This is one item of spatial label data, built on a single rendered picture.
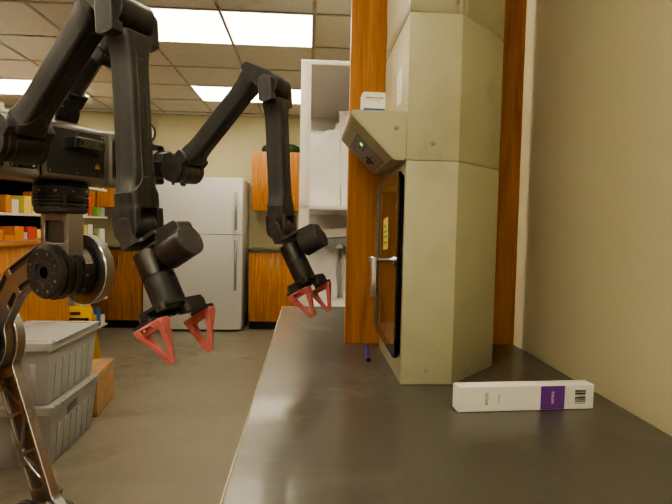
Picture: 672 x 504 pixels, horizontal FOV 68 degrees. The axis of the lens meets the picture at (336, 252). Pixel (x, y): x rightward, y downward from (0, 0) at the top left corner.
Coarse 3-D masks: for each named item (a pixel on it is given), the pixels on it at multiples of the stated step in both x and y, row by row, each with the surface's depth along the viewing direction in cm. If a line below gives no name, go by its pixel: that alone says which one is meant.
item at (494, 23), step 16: (400, 0) 114; (416, 0) 102; (432, 0) 103; (448, 0) 103; (464, 0) 103; (480, 0) 108; (496, 0) 114; (400, 16) 113; (480, 16) 109; (496, 16) 114; (400, 32) 114; (496, 32) 115
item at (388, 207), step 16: (400, 176) 105; (384, 192) 125; (400, 192) 105; (384, 208) 124; (400, 208) 105; (400, 224) 105; (400, 240) 105; (384, 256) 123; (384, 272) 122; (384, 288) 122; (384, 304) 121; (384, 320) 121; (384, 336) 121
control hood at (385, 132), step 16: (352, 112) 103; (368, 112) 103; (384, 112) 103; (400, 112) 103; (352, 128) 112; (368, 128) 103; (384, 128) 103; (400, 128) 103; (368, 144) 112; (384, 144) 103; (400, 144) 103; (384, 160) 111; (400, 160) 104
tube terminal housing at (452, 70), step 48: (432, 48) 103; (480, 48) 109; (432, 96) 103; (480, 96) 110; (432, 144) 104; (480, 144) 111; (432, 192) 104; (480, 192) 112; (432, 240) 105; (480, 240) 114; (432, 288) 105; (480, 288) 115; (432, 336) 106; (480, 336) 116
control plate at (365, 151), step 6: (360, 138) 113; (354, 144) 124; (366, 144) 113; (354, 150) 130; (360, 150) 124; (366, 150) 118; (372, 150) 113; (360, 156) 130; (366, 156) 123; (378, 162) 117; (372, 168) 129
